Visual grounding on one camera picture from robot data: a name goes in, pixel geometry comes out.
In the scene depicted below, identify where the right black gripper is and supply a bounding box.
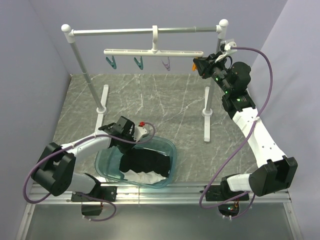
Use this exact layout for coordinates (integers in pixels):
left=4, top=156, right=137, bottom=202
left=192, top=51, right=233, bottom=95

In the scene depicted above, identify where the orange clothespin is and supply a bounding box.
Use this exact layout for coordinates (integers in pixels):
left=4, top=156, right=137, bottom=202
left=192, top=63, right=197, bottom=72

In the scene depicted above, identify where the black underwear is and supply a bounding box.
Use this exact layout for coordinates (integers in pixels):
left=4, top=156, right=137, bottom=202
left=119, top=148, right=171, bottom=177

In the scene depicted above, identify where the white plastic clip hanger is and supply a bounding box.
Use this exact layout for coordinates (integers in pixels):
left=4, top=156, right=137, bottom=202
left=103, top=25, right=204, bottom=58

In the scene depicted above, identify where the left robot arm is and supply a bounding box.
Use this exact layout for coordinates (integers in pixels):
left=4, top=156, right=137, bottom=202
left=30, top=116, right=148, bottom=201

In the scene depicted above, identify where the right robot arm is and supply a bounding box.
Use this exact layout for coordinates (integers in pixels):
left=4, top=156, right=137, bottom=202
left=193, top=52, right=298, bottom=201

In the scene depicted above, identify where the translucent teal plastic basin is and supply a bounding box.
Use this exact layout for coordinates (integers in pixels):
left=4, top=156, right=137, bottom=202
left=95, top=136, right=177, bottom=189

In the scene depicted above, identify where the purple clothespin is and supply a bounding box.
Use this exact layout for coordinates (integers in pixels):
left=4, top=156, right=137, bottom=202
left=161, top=57, right=171, bottom=72

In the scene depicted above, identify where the white metal drying rack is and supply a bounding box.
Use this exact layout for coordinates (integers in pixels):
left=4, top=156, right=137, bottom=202
left=61, top=19, right=229, bottom=130

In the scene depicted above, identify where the white cloth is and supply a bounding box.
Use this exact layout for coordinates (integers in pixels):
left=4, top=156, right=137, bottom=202
left=122, top=170, right=167, bottom=185

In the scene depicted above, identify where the teal clothespin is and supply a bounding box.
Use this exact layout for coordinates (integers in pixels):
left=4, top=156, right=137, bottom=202
left=133, top=56, right=144, bottom=70
left=105, top=55, right=117, bottom=70

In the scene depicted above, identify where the teal clothespin far left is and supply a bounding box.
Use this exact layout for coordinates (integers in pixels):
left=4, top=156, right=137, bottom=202
left=105, top=55, right=117, bottom=70

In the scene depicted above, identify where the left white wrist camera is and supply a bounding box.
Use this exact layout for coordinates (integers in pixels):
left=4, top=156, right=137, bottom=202
left=133, top=121, right=149, bottom=142

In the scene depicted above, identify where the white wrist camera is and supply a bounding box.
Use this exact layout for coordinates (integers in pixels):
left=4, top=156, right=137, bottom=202
left=215, top=38, right=237, bottom=63
left=133, top=121, right=149, bottom=142

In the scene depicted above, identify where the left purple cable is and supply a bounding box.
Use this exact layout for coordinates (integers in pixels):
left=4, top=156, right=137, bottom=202
left=23, top=121, right=156, bottom=222

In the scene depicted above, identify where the purple cable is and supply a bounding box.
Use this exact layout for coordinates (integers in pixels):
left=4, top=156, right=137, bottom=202
left=198, top=46, right=273, bottom=219
left=23, top=121, right=156, bottom=222

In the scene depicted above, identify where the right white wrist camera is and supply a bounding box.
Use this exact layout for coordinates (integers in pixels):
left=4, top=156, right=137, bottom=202
left=215, top=38, right=237, bottom=63

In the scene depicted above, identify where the aluminium mounting rail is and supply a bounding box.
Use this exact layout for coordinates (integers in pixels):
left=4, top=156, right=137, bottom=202
left=28, top=181, right=292, bottom=205

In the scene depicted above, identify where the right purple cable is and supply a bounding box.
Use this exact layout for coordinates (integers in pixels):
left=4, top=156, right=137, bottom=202
left=198, top=46, right=273, bottom=219

